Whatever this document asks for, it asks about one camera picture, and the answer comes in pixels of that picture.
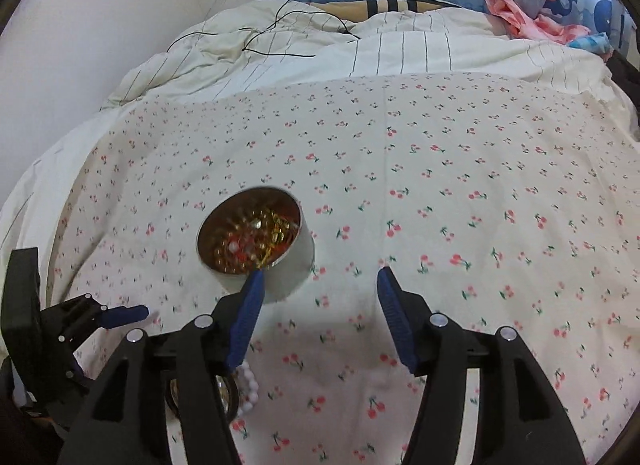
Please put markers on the cherry print bed sheet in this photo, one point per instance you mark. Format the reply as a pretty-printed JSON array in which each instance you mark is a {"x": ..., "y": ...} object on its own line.
[{"x": 425, "y": 185}]

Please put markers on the light blue cloth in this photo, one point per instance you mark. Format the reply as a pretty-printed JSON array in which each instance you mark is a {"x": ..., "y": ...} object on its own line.
[{"x": 592, "y": 42}]

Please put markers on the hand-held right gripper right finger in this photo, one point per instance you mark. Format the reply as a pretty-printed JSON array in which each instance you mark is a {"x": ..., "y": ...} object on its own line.
[{"x": 395, "y": 325}]

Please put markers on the beige navy striped pillow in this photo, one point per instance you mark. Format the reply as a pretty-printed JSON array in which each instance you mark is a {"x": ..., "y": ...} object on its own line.
[{"x": 390, "y": 5}]

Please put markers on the round silver metal tin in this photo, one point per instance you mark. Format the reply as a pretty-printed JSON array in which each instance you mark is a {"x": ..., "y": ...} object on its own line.
[{"x": 295, "y": 275}]

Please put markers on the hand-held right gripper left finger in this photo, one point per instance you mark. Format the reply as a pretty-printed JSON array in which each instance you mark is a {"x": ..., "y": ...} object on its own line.
[{"x": 245, "y": 325}]

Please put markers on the pink cloth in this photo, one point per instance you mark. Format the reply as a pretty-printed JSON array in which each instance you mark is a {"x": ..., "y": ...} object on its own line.
[{"x": 520, "y": 20}]

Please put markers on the dark cloth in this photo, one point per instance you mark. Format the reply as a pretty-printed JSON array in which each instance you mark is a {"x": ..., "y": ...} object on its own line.
[{"x": 627, "y": 80}]

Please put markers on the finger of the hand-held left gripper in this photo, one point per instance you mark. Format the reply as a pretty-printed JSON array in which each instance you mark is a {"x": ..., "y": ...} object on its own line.
[
  {"x": 125, "y": 314},
  {"x": 75, "y": 370}
]

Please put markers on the pile of beaded jewelry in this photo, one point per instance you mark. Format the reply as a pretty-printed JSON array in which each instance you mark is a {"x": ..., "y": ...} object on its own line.
[{"x": 255, "y": 240}]

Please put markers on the white striped duvet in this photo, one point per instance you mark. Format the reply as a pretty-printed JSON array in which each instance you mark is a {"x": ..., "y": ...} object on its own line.
[{"x": 425, "y": 50}]

